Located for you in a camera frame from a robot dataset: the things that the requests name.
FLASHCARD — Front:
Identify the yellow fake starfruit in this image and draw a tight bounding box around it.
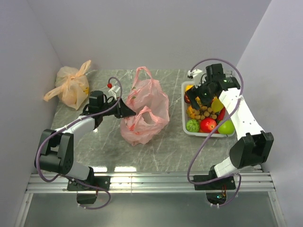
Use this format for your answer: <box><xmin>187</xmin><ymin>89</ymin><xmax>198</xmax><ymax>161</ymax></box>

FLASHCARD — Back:
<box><xmin>211</xmin><ymin>98</ymin><xmax>224</xmax><ymax>113</ymax></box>

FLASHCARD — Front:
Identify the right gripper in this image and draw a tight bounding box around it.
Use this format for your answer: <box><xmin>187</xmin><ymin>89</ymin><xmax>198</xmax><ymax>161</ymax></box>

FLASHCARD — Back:
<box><xmin>186</xmin><ymin>77</ymin><xmax>216</xmax><ymax>111</ymax></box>

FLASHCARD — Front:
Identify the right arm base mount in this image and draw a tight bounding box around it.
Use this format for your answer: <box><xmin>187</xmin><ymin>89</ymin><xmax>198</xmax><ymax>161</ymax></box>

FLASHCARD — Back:
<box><xmin>193</xmin><ymin>175</ymin><xmax>242</xmax><ymax>208</ymax></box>

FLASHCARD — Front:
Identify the aluminium rail frame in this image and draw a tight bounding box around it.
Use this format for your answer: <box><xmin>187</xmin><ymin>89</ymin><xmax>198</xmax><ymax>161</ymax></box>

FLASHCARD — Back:
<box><xmin>15</xmin><ymin>172</ymin><xmax>286</xmax><ymax>227</ymax></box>

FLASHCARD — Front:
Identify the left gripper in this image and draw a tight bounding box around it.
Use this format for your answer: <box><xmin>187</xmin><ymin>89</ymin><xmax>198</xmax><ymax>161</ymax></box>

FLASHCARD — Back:
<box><xmin>100</xmin><ymin>97</ymin><xmax>136</xmax><ymax>119</ymax></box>

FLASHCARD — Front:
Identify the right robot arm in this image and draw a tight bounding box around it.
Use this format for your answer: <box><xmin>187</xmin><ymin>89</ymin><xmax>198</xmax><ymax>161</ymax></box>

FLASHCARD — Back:
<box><xmin>186</xmin><ymin>63</ymin><xmax>274</xmax><ymax>189</ymax></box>

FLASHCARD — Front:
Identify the light green fake apple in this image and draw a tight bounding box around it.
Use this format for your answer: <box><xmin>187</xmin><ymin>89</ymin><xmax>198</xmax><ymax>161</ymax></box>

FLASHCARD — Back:
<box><xmin>218</xmin><ymin>120</ymin><xmax>235</xmax><ymax>135</ymax></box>

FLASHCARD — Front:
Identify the white plastic fruit basket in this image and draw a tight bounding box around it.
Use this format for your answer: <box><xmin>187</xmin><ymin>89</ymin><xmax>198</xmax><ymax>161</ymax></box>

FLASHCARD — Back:
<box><xmin>181</xmin><ymin>81</ymin><xmax>235</xmax><ymax>138</ymax></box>

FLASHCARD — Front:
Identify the green custard apple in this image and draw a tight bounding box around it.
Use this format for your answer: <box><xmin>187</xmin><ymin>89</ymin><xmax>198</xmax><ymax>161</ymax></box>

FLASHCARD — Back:
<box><xmin>186</xmin><ymin>119</ymin><xmax>200</xmax><ymax>132</ymax></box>

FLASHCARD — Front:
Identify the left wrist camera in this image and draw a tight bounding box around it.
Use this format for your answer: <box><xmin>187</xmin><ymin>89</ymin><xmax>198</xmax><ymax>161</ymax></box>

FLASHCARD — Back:
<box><xmin>107</xmin><ymin>83</ymin><xmax>120</xmax><ymax>99</ymax></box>

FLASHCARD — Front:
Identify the orange tied plastic bag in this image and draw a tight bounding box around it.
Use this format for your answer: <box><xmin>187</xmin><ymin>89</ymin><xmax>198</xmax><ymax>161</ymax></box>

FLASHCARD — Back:
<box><xmin>44</xmin><ymin>60</ymin><xmax>91</xmax><ymax>110</ymax></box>

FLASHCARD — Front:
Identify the pink plastic bag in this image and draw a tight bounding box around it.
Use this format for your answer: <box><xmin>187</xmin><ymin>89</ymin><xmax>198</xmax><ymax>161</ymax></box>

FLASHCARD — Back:
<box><xmin>120</xmin><ymin>67</ymin><xmax>169</xmax><ymax>146</ymax></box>

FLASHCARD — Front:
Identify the orange spiky fruit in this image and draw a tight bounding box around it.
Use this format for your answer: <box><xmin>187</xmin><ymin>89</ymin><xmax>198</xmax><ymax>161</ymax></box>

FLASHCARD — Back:
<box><xmin>186</xmin><ymin>105</ymin><xmax>200</xmax><ymax>119</ymax></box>

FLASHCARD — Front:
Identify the yellow bell pepper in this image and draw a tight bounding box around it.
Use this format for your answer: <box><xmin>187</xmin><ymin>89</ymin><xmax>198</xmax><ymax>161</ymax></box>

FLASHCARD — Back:
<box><xmin>185</xmin><ymin>85</ymin><xmax>193</xmax><ymax>92</ymax></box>

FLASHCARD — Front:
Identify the red fake apple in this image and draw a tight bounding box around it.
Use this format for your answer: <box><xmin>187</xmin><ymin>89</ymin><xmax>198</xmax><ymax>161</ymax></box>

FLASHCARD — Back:
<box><xmin>200</xmin><ymin>117</ymin><xmax>217</xmax><ymax>133</ymax></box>

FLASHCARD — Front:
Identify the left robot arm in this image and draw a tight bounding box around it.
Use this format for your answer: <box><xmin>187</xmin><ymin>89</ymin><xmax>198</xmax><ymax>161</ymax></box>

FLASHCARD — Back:
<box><xmin>35</xmin><ymin>90</ymin><xmax>136</xmax><ymax>190</ymax></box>

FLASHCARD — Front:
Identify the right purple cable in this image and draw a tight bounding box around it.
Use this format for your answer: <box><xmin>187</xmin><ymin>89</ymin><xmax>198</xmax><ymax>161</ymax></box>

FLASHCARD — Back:
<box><xmin>187</xmin><ymin>58</ymin><xmax>244</xmax><ymax>208</ymax></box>

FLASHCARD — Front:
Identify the brown longan cluster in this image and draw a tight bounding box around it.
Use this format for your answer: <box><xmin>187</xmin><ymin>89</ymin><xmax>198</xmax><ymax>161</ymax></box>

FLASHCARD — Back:
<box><xmin>198</xmin><ymin>106</ymin><xmax>218</xmax><ymax>120</ymax></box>

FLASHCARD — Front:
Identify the red fake pepper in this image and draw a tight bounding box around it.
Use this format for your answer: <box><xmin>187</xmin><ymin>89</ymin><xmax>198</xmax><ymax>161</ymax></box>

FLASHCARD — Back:
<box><xmin>217</xmin><ymin>108</ymin><xmax>226</xmax><ymax>121</ymax></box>

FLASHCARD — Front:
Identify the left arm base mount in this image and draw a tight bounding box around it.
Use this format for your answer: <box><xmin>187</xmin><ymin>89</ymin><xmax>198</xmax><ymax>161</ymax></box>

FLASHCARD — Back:
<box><xmin>67</xmin><ymin>176</ymin><xmax>111</xmax><ymax>210</ymax></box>

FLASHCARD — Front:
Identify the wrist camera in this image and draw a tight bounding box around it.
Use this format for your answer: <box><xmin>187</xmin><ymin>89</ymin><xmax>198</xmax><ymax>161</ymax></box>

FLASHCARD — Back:
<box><xmin>187</xmin><ymin>69</ymin><xmax>204</xmax><ymax>86</ymax></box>
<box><xmin>107</xmin><ymin>83</ymin><xmax>120</xmax><ymax>99</ymax></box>

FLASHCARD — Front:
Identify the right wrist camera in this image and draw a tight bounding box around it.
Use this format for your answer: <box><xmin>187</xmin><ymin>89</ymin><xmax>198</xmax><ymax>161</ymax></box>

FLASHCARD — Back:
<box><xmin>187</xmin><ymin>69</ymin><xmax>204</xmax><ymax>86</ymax></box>

